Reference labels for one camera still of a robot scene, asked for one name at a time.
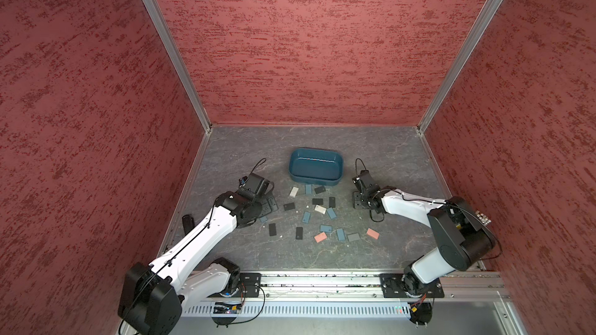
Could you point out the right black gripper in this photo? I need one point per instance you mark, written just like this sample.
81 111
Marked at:
356 201

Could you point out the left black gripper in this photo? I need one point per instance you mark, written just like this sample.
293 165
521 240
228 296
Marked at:
266 208

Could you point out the pink eraser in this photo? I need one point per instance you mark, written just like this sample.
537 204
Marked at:
320 237
372 233

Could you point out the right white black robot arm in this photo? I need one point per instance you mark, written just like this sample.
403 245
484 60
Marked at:
461 235

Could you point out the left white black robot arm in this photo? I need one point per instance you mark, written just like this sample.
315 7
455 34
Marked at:
154 295

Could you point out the white eraser near box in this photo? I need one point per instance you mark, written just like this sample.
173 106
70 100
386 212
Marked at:
294 191

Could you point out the cream white eraser centre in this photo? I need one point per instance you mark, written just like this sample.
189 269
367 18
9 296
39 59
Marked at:
320 209

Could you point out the teal plastic storage box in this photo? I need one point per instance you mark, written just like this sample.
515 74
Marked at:
316 166

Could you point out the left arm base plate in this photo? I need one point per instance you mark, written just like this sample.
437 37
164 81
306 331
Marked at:
242 285

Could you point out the aluminium front rail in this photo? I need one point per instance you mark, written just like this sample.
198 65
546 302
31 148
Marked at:
364 286

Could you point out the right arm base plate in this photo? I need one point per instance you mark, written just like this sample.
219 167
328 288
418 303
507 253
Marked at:
400 286

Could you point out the perforated cable tray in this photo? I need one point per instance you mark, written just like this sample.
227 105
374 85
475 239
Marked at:
322 310

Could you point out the left aluminium corner post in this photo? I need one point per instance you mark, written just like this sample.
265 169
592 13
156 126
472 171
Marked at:
175 57

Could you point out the aluminium corner post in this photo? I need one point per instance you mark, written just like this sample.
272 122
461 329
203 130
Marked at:
477 30
175 57

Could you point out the right aluminium corner post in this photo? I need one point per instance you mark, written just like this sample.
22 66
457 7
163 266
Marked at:
477 30

